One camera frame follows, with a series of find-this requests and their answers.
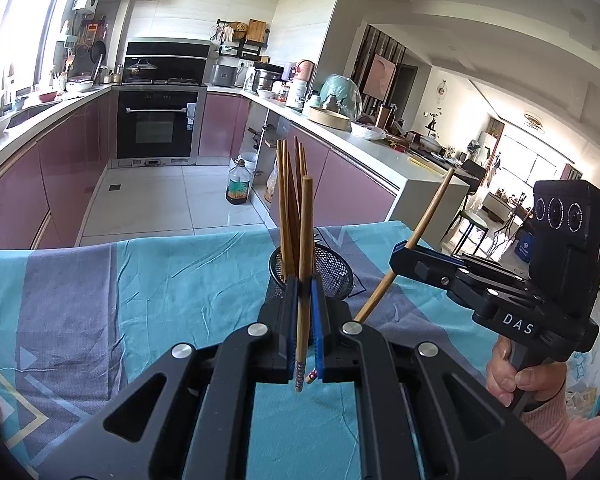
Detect light bamboo chopstick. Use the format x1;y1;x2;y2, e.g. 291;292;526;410
344;168;455;335

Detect dark brown wooden chopstick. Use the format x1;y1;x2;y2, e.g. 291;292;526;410
276;139;294;280

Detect bamboo chopstick red floral end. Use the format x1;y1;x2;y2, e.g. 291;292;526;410
294;136;304;212

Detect purple kitchen cabinets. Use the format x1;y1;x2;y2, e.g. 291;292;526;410
0;89;399;261

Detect right hand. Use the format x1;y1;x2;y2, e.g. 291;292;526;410
486;336;567;406

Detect black mesh utensil cup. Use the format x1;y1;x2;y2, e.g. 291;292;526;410
265;244;353;300

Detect teal grey tablecloth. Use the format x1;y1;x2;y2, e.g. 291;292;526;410
0;222;495;479

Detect teal mesh food cover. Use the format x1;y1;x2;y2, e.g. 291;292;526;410
320;74;362;122

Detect oil bottle on floor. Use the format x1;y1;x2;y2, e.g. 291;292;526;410
225;159;252;205

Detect pink kettle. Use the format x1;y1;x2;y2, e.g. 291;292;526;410
294;60;316;82

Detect black built-in oven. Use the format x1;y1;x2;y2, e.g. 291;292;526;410
114;84;207;167

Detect black range hood stove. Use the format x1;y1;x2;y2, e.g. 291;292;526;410
122;38;211;86

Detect black camera box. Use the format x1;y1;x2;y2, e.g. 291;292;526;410
529;180;600;318

